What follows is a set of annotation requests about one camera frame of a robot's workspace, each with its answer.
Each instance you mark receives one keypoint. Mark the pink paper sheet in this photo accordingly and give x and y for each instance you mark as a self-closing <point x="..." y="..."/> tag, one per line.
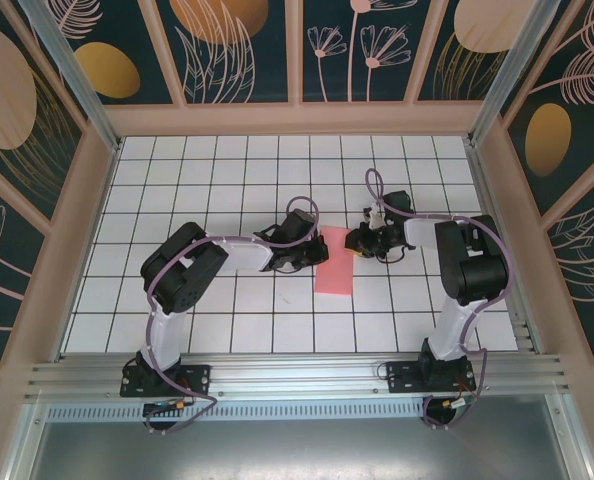
<point x="334" y="272"/>

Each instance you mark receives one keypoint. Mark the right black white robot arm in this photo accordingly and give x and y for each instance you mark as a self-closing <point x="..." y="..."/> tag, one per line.
<point x="452" y="325"/>

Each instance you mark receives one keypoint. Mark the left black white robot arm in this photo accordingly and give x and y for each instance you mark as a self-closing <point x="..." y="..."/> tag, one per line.
<point x="164" y="330"/>

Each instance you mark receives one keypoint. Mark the grey metal sheet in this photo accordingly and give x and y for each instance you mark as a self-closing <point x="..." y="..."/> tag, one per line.
<point x="302" y="450"/>

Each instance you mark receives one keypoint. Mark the art panel beige disc fronds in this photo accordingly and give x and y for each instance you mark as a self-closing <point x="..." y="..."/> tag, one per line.
<point x="457" y="75"/>

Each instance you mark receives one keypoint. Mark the yellow power connector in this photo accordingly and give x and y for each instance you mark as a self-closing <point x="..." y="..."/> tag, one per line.
<point x="447" y="403"/>
<point x="180" y="403"/>

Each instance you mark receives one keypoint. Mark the art panel orange disc leaves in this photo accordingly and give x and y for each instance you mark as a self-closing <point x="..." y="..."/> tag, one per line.
<point x="227" y="50"/>

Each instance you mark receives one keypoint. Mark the art panel golden oval feathers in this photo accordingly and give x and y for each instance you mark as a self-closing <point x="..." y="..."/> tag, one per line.
<point x="577" y="150"/>

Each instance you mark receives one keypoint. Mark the art panel pink leaf outlines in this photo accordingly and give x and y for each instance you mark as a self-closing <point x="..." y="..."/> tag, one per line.
<point x="592" y="280"/>

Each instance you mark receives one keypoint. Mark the art panel pink flowers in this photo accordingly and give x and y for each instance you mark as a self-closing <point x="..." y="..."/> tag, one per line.
<point x="377" y="30"/>

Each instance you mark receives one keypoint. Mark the art panel single flower outline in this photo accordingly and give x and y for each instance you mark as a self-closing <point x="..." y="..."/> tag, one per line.
<point x="2" y="280"/>

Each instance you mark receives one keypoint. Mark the art panel large beige disc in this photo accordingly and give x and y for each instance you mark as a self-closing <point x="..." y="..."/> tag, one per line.
<point x="7" y="75"/>

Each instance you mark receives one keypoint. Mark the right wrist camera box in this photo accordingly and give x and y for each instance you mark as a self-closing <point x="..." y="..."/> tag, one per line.
<point x="374" y="216"/>

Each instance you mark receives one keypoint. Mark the aluminium side rail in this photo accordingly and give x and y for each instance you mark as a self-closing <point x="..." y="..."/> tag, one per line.
<point x="484" y="175"/>

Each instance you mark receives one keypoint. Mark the long aluminium mounting rail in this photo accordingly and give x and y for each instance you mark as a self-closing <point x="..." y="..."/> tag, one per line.
<point x="302" y="377"/>

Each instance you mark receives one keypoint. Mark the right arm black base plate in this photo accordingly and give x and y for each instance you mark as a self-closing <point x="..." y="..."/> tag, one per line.
<point x="402" y="377"/>

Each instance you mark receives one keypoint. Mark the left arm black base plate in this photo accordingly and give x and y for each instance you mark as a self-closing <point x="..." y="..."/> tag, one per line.
<point x="197" y="380"/>

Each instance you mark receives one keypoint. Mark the aluminium post beside feather panel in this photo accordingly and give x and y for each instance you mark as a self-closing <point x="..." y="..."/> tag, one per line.
<point x="504" y="75"/>

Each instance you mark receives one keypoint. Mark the aluminium post beside oval panel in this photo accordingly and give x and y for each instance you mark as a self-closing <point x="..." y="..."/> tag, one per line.
<point x="79" y="85"/>

